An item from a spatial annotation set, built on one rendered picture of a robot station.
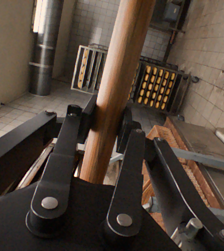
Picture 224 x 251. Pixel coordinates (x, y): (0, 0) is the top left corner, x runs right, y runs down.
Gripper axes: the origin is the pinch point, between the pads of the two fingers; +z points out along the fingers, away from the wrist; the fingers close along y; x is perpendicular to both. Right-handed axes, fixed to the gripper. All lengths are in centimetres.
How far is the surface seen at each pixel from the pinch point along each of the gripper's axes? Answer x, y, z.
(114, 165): -98, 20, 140
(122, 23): 9.1, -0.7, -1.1
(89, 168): -5.6, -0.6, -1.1
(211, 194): -46, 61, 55
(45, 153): -99, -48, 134
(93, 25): 47, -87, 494
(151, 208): -43, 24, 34
